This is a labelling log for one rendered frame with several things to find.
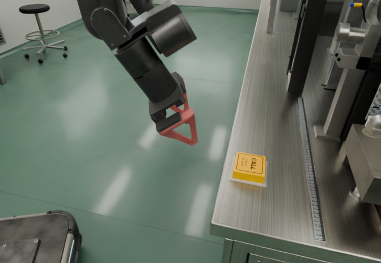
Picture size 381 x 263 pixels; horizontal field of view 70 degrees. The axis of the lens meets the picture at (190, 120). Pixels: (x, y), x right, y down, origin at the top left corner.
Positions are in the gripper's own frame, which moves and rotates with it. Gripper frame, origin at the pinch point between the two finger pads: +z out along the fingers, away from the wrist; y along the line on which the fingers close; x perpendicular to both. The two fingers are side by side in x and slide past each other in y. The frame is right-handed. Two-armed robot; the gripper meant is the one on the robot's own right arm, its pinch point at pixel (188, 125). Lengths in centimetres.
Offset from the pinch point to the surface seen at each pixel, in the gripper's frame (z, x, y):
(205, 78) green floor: 118, 5, 234
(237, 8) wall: 178, -113, 543
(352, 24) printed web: 21, -53, 34
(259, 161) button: 18.8, -8.3, 0.3
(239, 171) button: 16.2, -3.5, -2.0
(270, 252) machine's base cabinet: 23.9, -1.8, -16.8
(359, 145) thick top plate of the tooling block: 17.5, -26.5, -8.6
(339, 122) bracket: 28.1, -30.9, 8.0
